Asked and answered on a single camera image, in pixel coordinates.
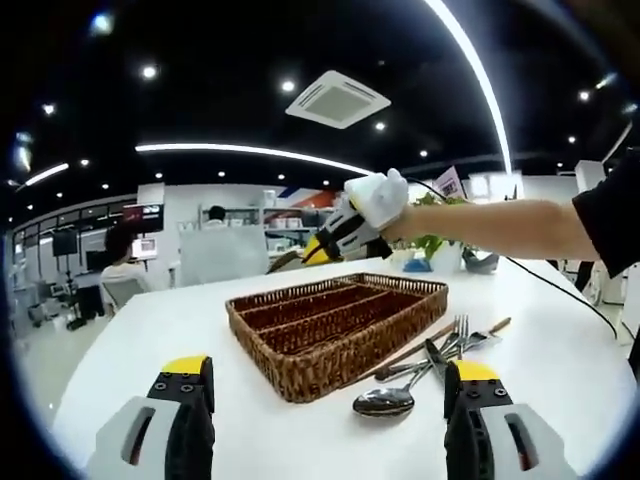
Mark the white ceiling air conditioner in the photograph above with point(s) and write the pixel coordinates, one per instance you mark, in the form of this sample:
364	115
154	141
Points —
337	100

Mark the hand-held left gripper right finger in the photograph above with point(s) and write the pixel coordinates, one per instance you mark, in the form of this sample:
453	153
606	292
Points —
470	430

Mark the dark grey curved object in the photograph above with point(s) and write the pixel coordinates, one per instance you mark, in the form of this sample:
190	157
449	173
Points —
480	262

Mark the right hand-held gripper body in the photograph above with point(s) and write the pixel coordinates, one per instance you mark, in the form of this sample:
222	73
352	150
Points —
377	197

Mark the brown wicker cutlery storage tray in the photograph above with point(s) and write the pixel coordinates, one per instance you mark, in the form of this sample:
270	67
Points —
325	325

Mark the small lit computer monitor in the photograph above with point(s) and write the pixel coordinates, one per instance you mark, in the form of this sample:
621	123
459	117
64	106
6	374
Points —
145	248

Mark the small blue object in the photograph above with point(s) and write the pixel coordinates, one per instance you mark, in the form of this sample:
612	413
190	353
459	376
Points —
415	261

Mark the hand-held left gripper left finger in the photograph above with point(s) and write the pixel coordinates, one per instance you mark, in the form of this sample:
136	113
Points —
190	430

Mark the green potted plant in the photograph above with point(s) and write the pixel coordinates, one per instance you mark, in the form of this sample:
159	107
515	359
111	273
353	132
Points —
430	245

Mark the curved ceiling light strip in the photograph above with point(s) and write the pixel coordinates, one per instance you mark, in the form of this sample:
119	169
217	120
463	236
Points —
250	150

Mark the grey partition panel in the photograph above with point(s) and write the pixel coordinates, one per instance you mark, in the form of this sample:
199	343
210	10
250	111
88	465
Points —
222	255

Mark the short ceiling light strip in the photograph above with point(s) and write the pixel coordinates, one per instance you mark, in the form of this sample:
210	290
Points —
47	174

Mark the black monitor on stand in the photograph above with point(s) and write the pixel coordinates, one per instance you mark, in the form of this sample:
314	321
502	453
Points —
65	242

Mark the person's right hand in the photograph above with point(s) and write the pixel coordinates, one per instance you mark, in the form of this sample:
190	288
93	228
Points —
402	227

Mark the pink hanging sign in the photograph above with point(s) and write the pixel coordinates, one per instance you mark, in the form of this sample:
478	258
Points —
450	184

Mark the red-lit wall screen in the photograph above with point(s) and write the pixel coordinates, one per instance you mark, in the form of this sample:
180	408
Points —
145	216

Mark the long ceiling light strip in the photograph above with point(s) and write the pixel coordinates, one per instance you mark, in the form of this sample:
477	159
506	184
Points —
480	75

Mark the shelf with white boxes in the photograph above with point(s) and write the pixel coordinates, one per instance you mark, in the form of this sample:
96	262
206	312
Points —
280	220

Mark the group of ceiling spotlights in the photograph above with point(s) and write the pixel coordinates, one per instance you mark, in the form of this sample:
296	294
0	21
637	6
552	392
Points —
287	85

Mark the white plant pot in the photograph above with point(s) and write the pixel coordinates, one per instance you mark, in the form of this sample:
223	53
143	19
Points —
446	260

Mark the brown wooden chopstick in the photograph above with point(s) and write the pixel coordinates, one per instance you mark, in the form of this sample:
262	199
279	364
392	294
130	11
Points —
400	357
501	324

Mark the silver table knife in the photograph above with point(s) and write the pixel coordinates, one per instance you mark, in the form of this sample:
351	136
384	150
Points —
287	261

